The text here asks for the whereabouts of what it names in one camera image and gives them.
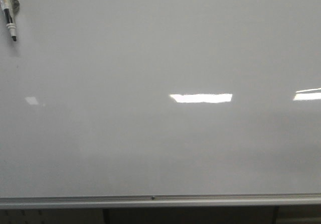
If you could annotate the white whiteboard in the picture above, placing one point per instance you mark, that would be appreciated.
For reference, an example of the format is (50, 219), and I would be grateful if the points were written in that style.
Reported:
(160, 97)

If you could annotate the aluminium whiteboard frame rail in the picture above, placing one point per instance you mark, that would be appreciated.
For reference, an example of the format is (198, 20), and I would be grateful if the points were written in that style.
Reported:
(138, 201)

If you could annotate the black whiteboard marker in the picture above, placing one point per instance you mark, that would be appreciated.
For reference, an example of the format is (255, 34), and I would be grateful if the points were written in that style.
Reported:
(10, 8)

